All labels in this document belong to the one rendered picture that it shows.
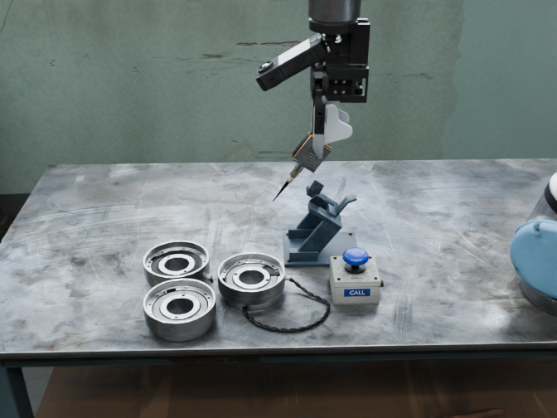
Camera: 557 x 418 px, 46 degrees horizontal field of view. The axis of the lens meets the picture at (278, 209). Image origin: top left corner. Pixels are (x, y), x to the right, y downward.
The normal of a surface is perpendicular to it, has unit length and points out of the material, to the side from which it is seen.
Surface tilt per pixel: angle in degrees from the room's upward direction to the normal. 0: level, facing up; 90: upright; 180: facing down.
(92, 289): 0
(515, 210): 0
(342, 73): 90
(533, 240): 98
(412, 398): 0
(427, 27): 90
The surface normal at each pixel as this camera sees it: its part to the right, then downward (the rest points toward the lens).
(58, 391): 0.00, -0.87
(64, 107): 0.03, 0.50
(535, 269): -0.62, 0.50
